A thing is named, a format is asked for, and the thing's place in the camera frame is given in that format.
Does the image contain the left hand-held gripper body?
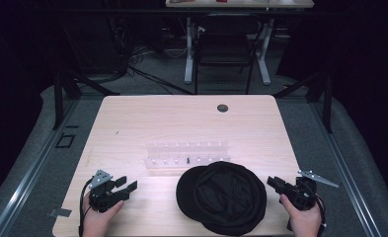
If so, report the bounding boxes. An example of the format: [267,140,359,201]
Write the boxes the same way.
[88,169,130,213]

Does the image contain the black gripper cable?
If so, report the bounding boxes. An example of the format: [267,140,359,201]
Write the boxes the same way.
[313,193,328,237]
[78,178,95,237]

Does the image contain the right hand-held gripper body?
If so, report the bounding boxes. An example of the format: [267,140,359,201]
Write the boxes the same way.
[281,169,341,212]

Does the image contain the black metal stand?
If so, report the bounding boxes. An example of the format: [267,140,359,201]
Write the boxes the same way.
[272,70,335,134]
[51,64,121,131]

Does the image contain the black floor cables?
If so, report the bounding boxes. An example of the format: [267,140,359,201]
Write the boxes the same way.
[127,44,195,97]

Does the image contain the black tape square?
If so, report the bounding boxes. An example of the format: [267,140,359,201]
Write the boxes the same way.
[54,132,77,149]

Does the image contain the person's right hand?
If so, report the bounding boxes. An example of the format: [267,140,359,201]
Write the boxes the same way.
[278,193,323,237]

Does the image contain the black hat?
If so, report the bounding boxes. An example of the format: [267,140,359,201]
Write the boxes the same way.
[175,160,269,237]

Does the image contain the black chair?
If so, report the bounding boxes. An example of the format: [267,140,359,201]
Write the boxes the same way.
[193,14,263,96]

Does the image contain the person's left hand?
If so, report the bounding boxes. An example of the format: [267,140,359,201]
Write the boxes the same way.
[81,192,125,237]

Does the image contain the white-legged desk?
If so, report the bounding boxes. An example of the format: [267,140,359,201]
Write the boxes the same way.
[165,0,315,87]

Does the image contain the clear acrylic rack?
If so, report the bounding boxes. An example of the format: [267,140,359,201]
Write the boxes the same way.
[143,140,231,171]

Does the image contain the aluminium floor rail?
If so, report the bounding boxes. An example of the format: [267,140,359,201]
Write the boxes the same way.
[311,101,382,237]
[0,98,81,237]

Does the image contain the grey tape strip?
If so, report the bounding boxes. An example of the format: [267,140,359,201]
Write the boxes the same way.
[47,207,73,218]

